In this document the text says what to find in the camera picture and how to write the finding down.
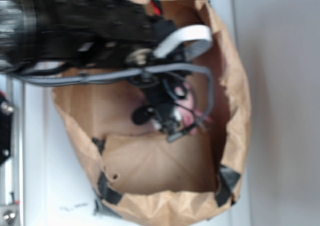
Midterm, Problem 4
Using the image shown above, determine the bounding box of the pink plush bunny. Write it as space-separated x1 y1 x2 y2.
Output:
176 82 213 135

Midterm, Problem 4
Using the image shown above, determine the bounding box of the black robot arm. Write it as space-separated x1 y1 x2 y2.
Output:
0 0 184 76

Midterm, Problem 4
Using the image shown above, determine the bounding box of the aluminium frame rail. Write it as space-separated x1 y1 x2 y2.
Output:
0 74 26 226

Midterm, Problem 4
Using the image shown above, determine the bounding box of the black mounting plate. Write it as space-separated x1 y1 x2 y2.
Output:
0 90 15 166

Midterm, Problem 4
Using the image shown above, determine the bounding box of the white ribbon cable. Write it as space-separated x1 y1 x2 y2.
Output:
152 24 213 61

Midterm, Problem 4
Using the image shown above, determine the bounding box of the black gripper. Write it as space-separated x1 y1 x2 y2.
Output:
32 0 185 71

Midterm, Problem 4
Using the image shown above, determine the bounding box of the silver corner bracket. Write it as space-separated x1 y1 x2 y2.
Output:
0 203 21 226

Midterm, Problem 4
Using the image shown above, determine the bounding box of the brown paper bag bin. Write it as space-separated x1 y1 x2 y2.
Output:
52 0 252 226

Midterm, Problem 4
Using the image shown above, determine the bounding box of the grey braided cable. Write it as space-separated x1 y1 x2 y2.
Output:
21 62 215 127

